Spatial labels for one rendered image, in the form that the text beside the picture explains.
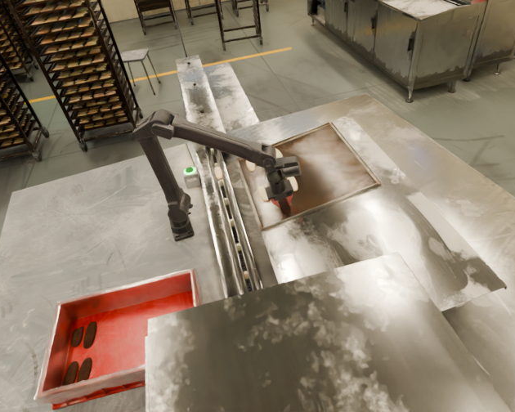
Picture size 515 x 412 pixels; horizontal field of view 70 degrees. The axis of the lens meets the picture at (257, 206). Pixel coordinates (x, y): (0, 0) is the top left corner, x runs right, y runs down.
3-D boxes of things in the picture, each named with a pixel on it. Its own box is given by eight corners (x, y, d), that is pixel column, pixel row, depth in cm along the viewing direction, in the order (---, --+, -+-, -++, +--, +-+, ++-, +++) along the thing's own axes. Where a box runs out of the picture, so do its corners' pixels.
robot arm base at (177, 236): (170, 223, 161) (175, 242, 152) (165, 210, 155) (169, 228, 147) (189, 217, 162) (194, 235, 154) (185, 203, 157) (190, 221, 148)
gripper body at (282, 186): (294, 192, 139) (290, 178, 134) (269, 201, 139) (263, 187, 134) (289, 182, 144) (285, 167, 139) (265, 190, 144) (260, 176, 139)
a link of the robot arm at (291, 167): (261, 146, 133) (261, 160, 126) (293, 139, 130) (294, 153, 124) (270, 172, 141) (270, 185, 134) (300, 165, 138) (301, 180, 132)
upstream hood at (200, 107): (177, 69, 286) (175, 57, 281) (200, 64, 288) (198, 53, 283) (195, 154, 194) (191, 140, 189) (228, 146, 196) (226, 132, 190)
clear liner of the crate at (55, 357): (68, 315, 131) (54, 299, 124) (202, 281, 135) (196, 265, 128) (48, 415, 106) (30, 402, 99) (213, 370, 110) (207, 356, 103)
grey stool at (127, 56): (155, 95, 458) (144, 58, 427) (127, 98, 460) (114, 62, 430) (161, 82, 485) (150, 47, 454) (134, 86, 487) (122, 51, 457)
